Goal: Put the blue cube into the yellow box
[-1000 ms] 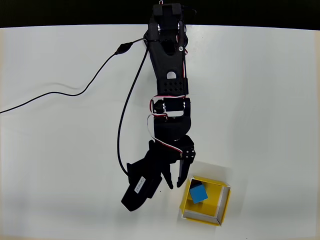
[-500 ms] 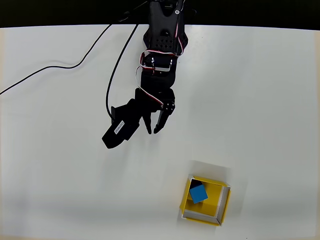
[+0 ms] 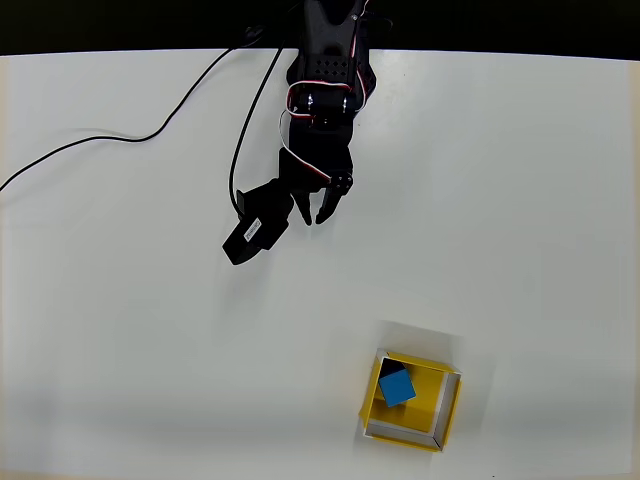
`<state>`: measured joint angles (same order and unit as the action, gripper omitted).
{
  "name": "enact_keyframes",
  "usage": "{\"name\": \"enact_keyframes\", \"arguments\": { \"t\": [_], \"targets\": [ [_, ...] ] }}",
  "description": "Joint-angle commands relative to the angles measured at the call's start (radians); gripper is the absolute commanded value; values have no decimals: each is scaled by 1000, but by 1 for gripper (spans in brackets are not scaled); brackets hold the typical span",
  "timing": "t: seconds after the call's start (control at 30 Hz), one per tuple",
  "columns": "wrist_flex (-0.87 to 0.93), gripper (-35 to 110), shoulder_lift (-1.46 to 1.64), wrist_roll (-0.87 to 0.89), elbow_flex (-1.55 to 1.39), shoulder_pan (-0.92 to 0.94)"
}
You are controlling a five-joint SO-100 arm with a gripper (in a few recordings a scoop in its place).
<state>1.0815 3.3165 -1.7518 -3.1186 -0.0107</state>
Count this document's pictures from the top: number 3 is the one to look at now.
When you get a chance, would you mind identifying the blue cube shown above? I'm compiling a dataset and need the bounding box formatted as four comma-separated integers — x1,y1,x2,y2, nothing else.
377,368,418,409

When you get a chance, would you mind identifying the yellow open box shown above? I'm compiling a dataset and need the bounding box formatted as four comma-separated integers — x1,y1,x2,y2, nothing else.
359,347,463,454

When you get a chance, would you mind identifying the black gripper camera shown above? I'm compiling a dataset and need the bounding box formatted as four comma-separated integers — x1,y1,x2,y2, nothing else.
221,177,296,267

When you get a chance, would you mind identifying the black camera cable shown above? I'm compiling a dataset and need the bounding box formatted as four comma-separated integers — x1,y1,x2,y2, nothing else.
0,27,290,217

